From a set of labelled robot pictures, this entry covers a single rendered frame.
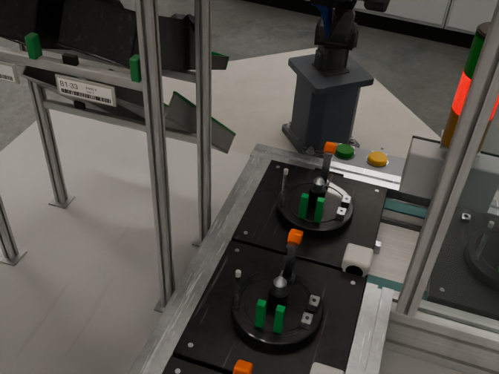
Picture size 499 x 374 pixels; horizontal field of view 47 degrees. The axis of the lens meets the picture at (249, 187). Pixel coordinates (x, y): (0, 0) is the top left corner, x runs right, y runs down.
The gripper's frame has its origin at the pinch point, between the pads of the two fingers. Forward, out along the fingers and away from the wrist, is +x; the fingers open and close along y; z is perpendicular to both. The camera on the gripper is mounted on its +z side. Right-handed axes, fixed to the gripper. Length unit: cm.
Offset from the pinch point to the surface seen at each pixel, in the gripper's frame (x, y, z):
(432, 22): 112, 21, -277
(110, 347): 39, -20, 52
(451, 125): -3.7, 22.1, 33.1
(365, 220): 28.5, 14.4, 18.4
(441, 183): 3.0, 22.9, 36.3
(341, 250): 28.5, 11.8, 27.3
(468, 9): 99, 40, -276
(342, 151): 28.3, 6.1, -0.8
